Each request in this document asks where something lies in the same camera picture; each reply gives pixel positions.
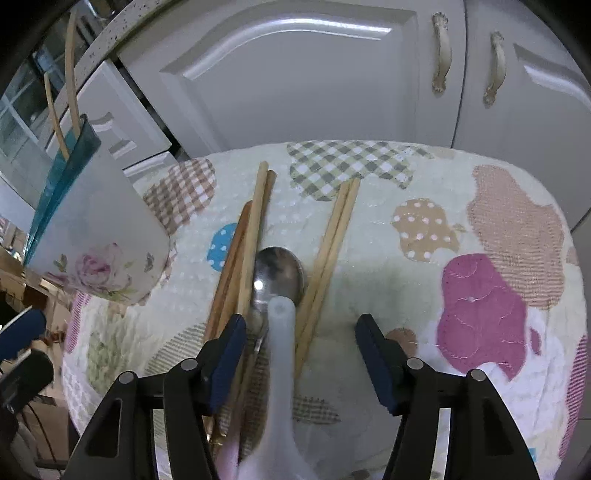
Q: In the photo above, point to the white plastic spoon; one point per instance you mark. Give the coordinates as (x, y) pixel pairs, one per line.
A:
(281, 369)

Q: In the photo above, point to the white drawer front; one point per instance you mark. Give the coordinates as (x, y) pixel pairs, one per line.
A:
(147, 168)
(124, 120)

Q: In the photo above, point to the patchwork quilted mat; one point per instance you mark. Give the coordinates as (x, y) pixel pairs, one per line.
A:
(369, 286)

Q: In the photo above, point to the brown cardboard box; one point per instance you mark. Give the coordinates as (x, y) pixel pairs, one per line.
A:
(51, 304)

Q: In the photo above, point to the pair wooden chopsticks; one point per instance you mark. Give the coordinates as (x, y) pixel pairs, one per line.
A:
(339, 240)

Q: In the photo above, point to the glass panel with white frame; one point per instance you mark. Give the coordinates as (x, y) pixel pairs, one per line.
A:
(18, 120)

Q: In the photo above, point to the dark brown wooden chopstick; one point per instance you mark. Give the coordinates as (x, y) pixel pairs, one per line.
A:
(235, 244)
(229, 295)

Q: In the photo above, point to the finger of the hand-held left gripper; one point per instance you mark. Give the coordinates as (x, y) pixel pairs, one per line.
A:
(23, 330)

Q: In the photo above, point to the metal spoon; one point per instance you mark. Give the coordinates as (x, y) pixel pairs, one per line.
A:
(277, 272)

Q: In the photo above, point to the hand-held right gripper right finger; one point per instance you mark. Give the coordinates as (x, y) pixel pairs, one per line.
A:
(376, 364)

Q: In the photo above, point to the floral utensil holder teal rim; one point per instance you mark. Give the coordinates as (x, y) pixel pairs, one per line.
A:
(106, 217)

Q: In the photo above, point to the speckled grey countertop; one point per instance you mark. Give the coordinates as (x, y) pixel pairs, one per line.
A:
(99, 46)

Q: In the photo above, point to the light wooden chopstick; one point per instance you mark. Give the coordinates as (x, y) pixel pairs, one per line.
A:
(256, 217)
(265, 203)
(54, 120)
(330, 230)
(69, 69)

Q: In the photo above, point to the white cabinet door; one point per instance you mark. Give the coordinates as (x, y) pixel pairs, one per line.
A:
(300, 92)
(545, 115)

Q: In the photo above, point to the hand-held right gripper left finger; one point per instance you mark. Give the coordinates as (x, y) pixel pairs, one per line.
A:
(226, 364)

